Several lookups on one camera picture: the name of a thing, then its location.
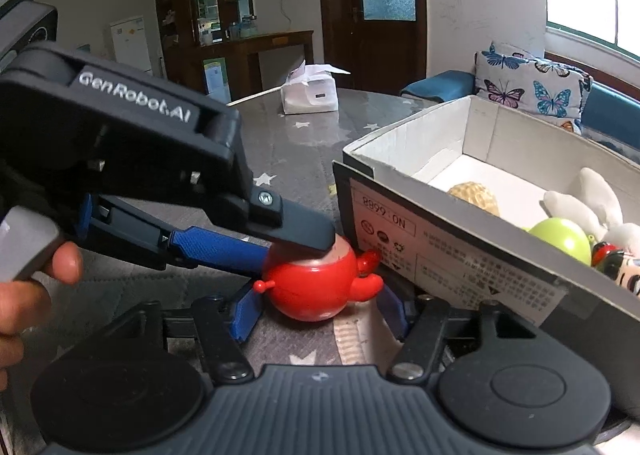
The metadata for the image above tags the blue sofa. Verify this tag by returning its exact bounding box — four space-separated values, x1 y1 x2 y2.
400 70 640 160

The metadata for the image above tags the dark wooden side table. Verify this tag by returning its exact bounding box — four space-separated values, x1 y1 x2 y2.
200 30 315 103

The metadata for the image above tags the red dressed girl figure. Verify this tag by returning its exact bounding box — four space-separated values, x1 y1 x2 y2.
590 240 640 297

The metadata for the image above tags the white refrigerator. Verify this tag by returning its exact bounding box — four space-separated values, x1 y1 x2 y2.
109 15 152 76

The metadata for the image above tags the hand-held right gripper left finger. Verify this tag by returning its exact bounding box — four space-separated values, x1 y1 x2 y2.
107 280 268 384

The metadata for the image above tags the peanut toy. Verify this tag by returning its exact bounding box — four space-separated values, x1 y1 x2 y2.
447 182 502 217

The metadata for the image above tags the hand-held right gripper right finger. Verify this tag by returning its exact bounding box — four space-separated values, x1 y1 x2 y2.
377 285 543 384

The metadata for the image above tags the white tissue pack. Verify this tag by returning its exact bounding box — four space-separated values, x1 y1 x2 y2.
280 61 352 116

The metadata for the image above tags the white plush doll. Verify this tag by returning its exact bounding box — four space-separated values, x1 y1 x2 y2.
542 167 640 257

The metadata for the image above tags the green bordered white board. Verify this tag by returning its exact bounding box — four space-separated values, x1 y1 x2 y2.
202 57 232 103

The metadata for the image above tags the red round doll toy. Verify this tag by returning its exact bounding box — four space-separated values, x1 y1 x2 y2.
252 235 385 325

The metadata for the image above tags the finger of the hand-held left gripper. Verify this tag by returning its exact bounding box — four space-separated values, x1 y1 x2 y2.
75 192 273 278
215 187 335 252

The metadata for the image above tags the wooden display cabinet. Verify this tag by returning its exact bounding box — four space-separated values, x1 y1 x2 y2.
152 0 252 86

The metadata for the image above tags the green one-eyed monster toy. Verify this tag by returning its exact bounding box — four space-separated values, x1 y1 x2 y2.
527 217 592 266

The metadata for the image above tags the grey star print desktop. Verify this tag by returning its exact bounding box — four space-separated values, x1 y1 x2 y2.
0 87 640 455

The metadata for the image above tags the person's left hand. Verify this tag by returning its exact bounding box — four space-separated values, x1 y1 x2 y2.
0 240 85 392

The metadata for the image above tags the dark wooden door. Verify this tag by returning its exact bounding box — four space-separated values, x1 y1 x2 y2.
316 0 428 96

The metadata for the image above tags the cardboard box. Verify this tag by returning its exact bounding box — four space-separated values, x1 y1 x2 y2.
332 95 640 421

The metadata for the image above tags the butterfly print pillow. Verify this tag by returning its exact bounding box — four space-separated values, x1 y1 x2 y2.
474 41 595 136

